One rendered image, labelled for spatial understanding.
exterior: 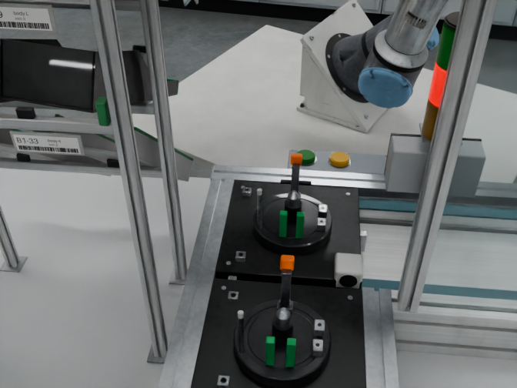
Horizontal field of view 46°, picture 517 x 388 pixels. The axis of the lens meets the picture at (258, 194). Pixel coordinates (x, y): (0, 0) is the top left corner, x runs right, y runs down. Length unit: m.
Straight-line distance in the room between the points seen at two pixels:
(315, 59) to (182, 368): 0.86
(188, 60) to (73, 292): 2.69
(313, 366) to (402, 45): 0.69
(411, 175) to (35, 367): 0.66
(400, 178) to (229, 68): 1.03
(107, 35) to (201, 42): 3.26
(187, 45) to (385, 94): 2.66
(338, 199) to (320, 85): 0.46
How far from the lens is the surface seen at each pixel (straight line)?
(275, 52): 1.88
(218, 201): 1.16
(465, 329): 1.04
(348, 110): 1.52
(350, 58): 1.51
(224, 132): 1.52
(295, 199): 1.03
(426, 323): 1.02
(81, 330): 1.11
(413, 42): 1.28
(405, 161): 0.83
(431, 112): 0.79
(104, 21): 0.67
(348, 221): 1.10
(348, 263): 1.00
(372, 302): 0.99
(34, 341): 1.12
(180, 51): 3.83
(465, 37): 0.71
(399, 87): 1.32
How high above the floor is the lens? 1.71
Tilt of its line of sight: 40 degrees down
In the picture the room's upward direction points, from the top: straight up
